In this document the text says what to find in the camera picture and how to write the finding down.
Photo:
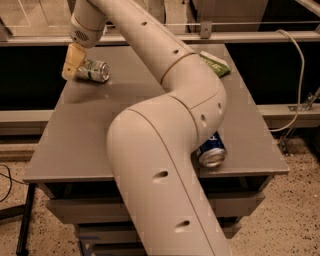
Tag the grey drawer cabinet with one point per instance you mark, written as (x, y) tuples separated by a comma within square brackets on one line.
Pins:
[(71, 160)]

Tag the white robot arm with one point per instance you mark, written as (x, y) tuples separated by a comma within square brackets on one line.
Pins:
[(149, 144)]

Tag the middle grey drawer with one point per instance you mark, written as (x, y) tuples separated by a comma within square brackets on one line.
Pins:
[(125, 232)]

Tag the grey metal railing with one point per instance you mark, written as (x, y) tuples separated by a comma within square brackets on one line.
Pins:
[(47, 22)]

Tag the bottom grey drawer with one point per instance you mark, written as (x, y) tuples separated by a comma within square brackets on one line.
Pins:
[(126, 249)]

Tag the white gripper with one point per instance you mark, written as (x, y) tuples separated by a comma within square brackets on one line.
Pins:
[(84, 36)]

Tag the black stand leg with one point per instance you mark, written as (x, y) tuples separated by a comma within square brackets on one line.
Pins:
[(25, 211)]

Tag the green chip bag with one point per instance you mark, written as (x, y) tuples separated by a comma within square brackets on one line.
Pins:
[(219, 66)]

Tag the silver green 7up can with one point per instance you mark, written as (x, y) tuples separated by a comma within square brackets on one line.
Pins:
[(93, 70)]

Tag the blue pepsi can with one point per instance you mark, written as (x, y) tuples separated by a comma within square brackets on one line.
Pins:
[(211, 153)]

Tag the grey drawer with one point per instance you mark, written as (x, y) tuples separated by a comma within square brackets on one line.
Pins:
[(125, 232), (107, 210), (126, 249)]

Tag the top grey drawer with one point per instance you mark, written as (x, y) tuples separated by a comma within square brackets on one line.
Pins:
[(107, 210)]

